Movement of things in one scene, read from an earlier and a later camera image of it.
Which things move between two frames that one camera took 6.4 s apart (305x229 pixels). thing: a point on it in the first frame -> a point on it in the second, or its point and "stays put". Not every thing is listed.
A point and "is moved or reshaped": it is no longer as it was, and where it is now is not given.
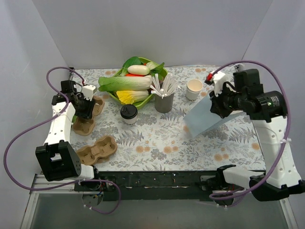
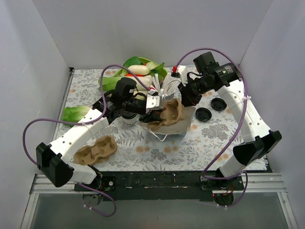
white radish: [139, 69] stays put
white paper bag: [201, 118] -> [180, 127]
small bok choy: [155, 68] stays put
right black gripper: [218, 104] -> [187, 93]
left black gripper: [86, 109] -> [145, 113]
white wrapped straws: [169, 87] stays put
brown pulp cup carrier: [84, 127] is moved or reshaped
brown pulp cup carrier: [104, 147] stays put
